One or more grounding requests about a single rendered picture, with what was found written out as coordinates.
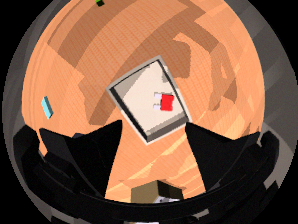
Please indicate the red fuse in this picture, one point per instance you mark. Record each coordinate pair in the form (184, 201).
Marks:
(166, 102)

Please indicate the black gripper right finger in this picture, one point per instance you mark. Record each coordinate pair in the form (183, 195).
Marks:
(215, 154)

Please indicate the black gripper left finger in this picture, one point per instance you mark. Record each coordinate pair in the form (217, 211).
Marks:
(92, 154)

